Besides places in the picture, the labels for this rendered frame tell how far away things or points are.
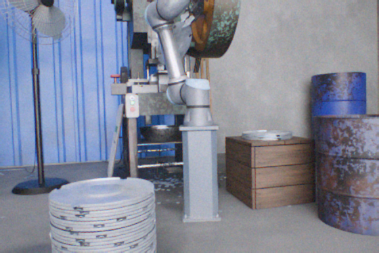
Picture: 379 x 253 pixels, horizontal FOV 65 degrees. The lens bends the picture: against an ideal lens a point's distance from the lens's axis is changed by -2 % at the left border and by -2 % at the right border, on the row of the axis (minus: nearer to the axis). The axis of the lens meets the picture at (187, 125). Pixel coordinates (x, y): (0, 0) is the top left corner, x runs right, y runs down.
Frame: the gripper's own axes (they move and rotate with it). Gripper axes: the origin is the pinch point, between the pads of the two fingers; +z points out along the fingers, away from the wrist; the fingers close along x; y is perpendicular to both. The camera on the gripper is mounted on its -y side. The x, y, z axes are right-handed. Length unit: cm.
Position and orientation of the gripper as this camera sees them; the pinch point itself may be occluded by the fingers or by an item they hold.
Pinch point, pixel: (183, 25)
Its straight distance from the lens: 190.9
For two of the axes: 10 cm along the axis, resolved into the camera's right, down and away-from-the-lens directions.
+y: -3.9, 0.6, -9.2
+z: -6.3, 7.1, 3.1
